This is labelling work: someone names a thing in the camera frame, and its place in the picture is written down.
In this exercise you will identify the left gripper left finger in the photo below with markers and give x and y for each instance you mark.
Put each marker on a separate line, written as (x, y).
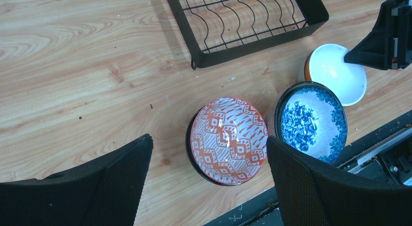
(105, 191)

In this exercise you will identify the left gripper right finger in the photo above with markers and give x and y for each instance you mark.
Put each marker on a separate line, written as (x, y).
(313, 193)

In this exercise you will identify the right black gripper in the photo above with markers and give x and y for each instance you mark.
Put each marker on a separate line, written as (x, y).
(389, 44)

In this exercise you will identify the white orange bowl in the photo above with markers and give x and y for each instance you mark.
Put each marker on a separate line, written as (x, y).
(325, 65)

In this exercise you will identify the blue floral bowl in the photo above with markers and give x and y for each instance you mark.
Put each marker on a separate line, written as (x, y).
(309, 117)

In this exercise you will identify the black wire dish rack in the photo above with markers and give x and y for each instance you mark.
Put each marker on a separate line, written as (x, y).
(218, 31)

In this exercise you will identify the red patterned bowl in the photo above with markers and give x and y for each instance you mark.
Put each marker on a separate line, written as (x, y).
(226, 141)

